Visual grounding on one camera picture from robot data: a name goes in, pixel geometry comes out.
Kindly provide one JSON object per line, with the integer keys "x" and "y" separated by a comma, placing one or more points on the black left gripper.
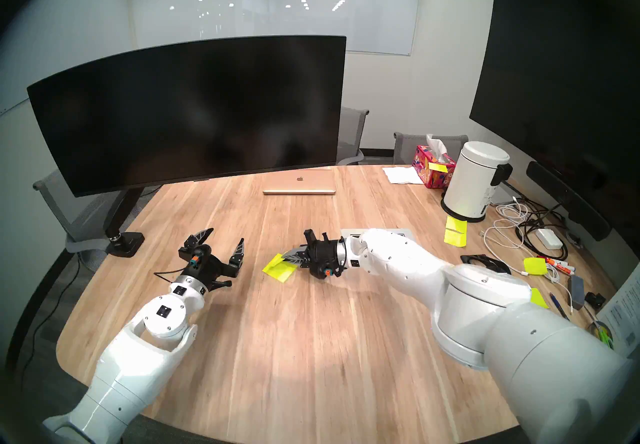
{"x": 207, "y": 268}

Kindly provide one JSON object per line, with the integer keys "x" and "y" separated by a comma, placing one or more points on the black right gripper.
{"x": 325, "y": 257}

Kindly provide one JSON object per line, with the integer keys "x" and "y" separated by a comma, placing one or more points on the yellow sticky note pad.
{"x": 277, "y": 273}
{"x": 540, "y": 299}

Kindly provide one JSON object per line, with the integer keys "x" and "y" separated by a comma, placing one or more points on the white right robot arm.
{"x": 475, "y": 308}

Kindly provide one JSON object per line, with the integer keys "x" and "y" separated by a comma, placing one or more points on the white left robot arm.
{"x": 150, "y": 348}

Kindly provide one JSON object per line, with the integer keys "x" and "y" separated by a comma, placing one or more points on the black curved monitor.
{"x": 190, "y": 108}

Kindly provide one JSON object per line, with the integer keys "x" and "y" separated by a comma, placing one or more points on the curled yellow sticky note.
{"x": 535, "y": 266}

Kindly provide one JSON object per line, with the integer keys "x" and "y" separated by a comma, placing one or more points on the grey table power outlet panel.
{"x": 350, "y": 233}

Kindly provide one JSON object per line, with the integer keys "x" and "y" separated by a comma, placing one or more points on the gold closed laptop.
{"x": 300, "y": 182}

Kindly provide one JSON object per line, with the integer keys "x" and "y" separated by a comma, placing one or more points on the white paper napkin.
{"x": 402, "y": 175}

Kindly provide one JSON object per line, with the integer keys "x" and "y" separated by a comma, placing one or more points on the grey mesh office chair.
{"x": 352, "y": 133}
{"x": 410, "y": 148}
{"x": 60, "y": 208}

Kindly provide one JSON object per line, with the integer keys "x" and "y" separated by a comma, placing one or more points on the colourful tissue box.
{"x": 432, "y": 175}

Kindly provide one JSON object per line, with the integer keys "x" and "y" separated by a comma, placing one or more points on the black laptop stand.
{"x": 480, "y": 260}

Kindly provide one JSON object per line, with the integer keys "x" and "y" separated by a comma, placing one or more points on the white pedal trash can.
{"x": 472, "y": 178}

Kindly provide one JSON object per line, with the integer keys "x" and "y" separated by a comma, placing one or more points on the white rectangular box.
{"x": 502, "y": 194}

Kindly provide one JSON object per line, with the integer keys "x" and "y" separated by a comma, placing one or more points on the white power adapter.
{"x": 549, "y": 239}

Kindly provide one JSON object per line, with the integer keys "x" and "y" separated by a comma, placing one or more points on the white orange marker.
{"x": 560, "y": 264}

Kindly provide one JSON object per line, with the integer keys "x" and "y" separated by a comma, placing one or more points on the blue pen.
{"x": 557, "y": 305}

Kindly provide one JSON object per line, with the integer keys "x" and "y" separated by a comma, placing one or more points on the black video sound bar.
{"x": 565, "y": 198}

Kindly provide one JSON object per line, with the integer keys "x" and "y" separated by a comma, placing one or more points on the grey whiteboard eraser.
{"x": 576, "y": 292}

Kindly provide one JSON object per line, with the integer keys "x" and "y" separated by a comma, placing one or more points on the small black clip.
{"x": 595, "y": 299}

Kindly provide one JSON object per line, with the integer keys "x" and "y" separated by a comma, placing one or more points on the clear tape roll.
{"x": 594, "y": 330}

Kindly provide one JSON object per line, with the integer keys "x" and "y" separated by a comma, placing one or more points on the green scissors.
{"x": 606, "y": 339}

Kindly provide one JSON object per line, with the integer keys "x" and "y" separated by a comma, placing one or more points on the white printed paper sheet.
{"x": 625, "y": 318}

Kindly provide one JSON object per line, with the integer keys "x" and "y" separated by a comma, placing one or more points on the glass wall whiteboard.
{"x": 350, "y": 8}

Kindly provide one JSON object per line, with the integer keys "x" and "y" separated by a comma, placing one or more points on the black wall television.
{"x": 560, "y": 73}

